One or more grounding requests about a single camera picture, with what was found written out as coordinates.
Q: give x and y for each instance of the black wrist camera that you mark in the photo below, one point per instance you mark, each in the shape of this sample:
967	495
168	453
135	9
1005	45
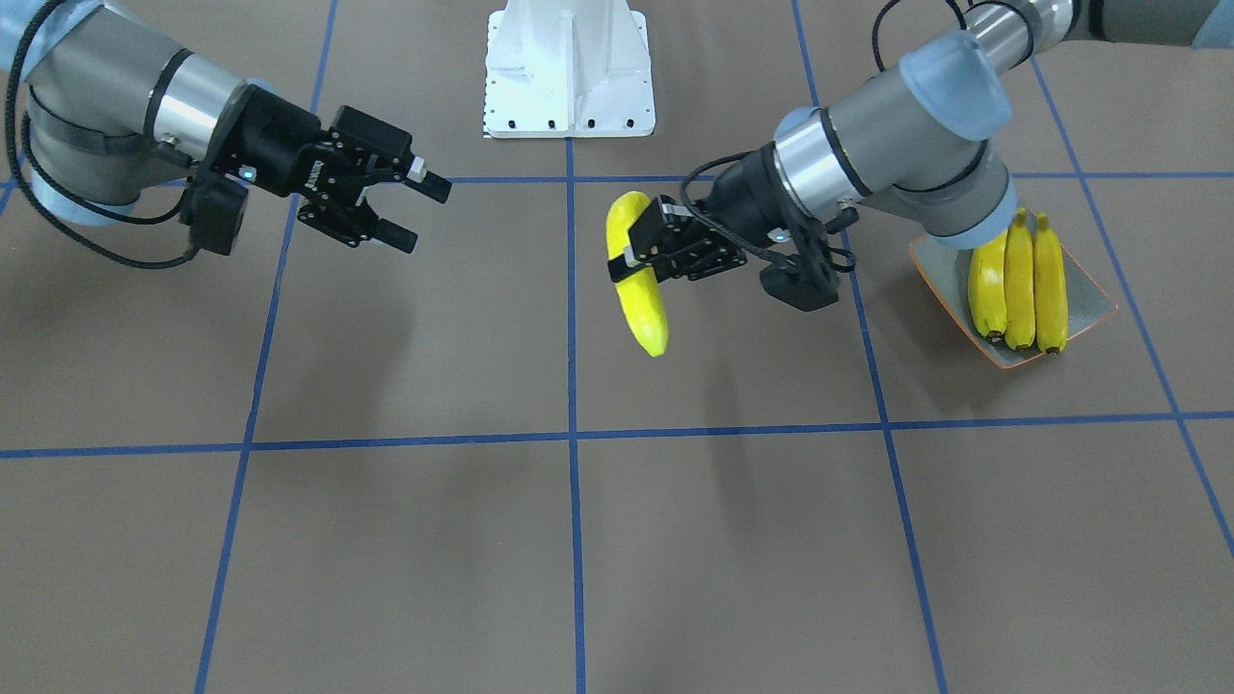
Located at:
213	212
812	280

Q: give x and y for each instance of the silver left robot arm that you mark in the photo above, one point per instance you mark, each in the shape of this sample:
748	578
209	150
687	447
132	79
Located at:
914	141

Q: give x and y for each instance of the white camera mast pedestal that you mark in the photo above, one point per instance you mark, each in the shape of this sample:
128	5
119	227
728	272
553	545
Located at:
568	69

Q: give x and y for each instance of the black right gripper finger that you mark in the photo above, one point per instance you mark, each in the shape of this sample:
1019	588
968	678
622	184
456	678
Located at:
415	174
393	235

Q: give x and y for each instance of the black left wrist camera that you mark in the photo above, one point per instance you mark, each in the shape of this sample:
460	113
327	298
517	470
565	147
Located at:
812	280

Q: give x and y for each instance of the yellow banana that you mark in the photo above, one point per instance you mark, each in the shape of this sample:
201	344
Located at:
640	302
986	289
1019	284
1050	288

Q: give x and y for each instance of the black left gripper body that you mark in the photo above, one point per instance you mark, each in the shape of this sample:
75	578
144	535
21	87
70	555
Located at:
744	197

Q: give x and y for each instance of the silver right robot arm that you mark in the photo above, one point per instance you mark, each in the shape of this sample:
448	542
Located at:
99	106

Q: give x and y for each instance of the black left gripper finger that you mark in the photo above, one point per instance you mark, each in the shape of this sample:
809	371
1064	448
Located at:
655	232
619	268

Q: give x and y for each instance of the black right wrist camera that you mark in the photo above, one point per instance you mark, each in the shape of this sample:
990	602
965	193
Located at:
213	212

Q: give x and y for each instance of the grey square plate orange rim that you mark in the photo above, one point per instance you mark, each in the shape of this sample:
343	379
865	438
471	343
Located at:
946	271

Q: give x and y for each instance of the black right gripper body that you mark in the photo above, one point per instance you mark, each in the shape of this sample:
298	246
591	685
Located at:
273	142

